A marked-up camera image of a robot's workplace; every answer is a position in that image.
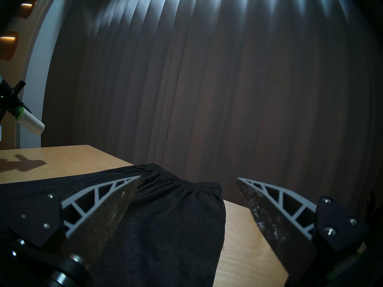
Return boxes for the dark grey pants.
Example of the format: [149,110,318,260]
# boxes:
[0,163,225,287]

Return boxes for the grey pleated curtain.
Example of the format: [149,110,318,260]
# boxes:
[42,0,383,230]

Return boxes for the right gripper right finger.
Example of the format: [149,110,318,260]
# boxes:
[237,178,370,285]

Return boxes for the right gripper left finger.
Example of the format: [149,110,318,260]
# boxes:
[7,176,142,266]

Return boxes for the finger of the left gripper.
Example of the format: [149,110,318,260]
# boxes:
[0,79,30,122]

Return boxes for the wooden shelf with lit niches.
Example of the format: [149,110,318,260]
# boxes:
[0,0,39,149]

